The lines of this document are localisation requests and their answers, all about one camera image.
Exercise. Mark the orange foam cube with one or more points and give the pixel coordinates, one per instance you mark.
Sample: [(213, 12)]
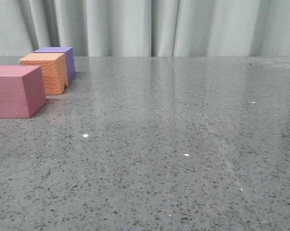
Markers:
[(54, 70)]

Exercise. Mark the purple foam cube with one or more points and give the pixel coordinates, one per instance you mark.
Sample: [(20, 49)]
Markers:
[(69, 55)]

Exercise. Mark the grey-green curtain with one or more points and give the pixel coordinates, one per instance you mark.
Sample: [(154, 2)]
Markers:
[(147, 27)]

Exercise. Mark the red foam cube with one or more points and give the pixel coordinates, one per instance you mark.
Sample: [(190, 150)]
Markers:
[(22, 91)]

